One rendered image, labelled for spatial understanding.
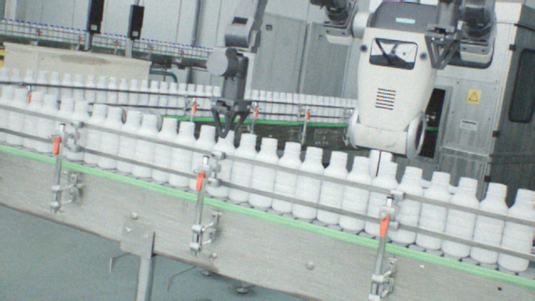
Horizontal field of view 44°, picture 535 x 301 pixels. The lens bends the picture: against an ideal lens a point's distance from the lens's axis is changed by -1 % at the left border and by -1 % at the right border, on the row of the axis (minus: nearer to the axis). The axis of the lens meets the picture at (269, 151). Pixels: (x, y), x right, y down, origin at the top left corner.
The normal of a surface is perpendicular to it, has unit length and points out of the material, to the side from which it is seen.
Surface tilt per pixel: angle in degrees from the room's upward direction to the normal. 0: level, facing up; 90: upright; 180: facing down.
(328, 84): 91
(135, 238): 90
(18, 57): 90
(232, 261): 90
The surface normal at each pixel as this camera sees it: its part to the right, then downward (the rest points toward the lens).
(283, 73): 0.71, 0.20
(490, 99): -0.69, 0.00
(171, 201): -0.44, 0.07
